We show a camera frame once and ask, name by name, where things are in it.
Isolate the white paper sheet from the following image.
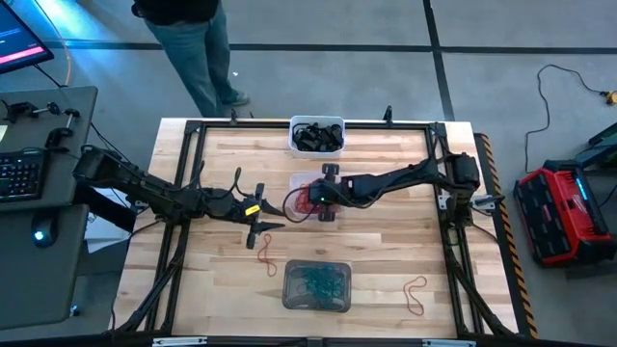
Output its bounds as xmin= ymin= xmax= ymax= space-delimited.
xmin=84 ymin=186 xmax=132 ymax=255

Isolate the black support beam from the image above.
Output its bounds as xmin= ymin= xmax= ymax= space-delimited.
xmin=71 ymin=176 xmax=139 ymax=233

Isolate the person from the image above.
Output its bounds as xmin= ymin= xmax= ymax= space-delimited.
xmin=130 ymin=0 xmax=252 ymax=119

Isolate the backlit black keyboard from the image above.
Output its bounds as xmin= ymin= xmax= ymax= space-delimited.
xmin=0 ymin=147 xmax=50 ymax=202

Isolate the yellow black hazard tape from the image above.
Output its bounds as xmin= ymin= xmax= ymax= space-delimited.
xmin=474 ymin=132 xmax=540 ymax=339

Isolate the black aluminium table frame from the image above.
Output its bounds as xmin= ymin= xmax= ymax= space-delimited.
xmin=113 ymin=118 xmax=517 ymax=338

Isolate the red black tool case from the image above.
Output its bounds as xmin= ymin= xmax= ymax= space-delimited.
xmin=514 ymin=161 xmax=614 ymax=269

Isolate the computer monitor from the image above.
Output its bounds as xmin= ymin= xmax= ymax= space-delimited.
xmin=0 ymin=0 xmax=55 ymax=76

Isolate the smoky grey plastic basket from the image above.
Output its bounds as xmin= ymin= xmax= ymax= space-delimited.
xmin=281 ymin=258 xmax=353 ymax=313

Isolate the black equipment case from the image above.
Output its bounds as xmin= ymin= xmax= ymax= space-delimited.
xmin=573 ymin=122 xmax=617 ymax=170

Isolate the white plastic basket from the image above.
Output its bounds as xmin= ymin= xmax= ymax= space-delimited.
xmin=287 ymin=114 xmax=346 ymax=159

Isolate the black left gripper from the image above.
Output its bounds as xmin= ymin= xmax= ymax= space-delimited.
xmin=204 ymin=182 xmax=286 ymax=251

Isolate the black floor cable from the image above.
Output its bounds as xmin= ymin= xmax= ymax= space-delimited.
xmin=523 ymin=64 xmax=609 ymax=142

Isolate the black metal clamp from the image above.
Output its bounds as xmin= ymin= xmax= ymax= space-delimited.
xmin=0 ymin=99 xmax=63 ymax=121
xmin=44 ymin=107 xmax=82 ymax=149

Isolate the clear plastic basket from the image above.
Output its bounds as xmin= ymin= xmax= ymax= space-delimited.
xmin=287 ymin=172 xmax=352 ymax=221

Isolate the black computer mouse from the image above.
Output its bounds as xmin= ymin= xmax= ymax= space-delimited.
xmin=30 ymin=215 xmax=59 ymax=249

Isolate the yellow extension cable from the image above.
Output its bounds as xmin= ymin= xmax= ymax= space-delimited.
xmin=32 ymin=0 xmax=73 ymax=87

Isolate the silver metal bracket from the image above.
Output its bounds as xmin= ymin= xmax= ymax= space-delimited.
xmin=421 ymin=338 xmax=477 ymax=347
xmin=151 ymin=335 xmax=208 ymax=347

